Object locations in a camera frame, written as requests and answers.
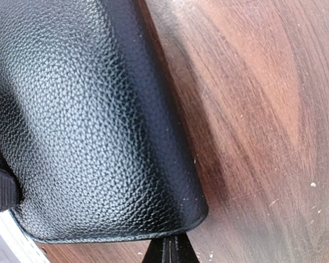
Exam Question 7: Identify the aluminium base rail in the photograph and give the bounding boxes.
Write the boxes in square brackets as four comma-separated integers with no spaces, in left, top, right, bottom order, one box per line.
[0,211,49,263]

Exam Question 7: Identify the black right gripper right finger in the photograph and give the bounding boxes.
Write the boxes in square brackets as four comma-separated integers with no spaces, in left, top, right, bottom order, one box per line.
[170,233,200,263]

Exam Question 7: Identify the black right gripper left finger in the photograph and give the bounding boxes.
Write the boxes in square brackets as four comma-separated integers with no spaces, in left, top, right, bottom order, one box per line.
[142,238,170,263]

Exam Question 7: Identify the black zip tool case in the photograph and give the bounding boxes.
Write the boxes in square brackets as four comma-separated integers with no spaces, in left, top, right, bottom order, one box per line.
[0,1,208,244]

